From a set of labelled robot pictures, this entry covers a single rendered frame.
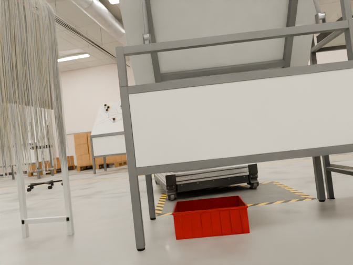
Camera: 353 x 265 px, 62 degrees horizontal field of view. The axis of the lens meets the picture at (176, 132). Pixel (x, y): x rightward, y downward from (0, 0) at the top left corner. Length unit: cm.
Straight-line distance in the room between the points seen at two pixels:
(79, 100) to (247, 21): 883
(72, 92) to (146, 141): 918
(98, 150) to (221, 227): 542
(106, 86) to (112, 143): 372
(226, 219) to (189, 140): 45
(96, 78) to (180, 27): 843
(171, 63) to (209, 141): 74
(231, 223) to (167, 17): 123
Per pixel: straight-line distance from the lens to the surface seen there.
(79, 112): 1035
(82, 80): 1044
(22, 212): 219
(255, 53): 205
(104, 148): 672
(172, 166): 142
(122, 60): 150
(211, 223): 158
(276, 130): 149
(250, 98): 147
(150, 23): 186
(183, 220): 158
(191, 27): 192
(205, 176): 262
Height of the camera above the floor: 50
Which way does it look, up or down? 2 degrees up
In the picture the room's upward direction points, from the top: 6 degrees counter-clockwise
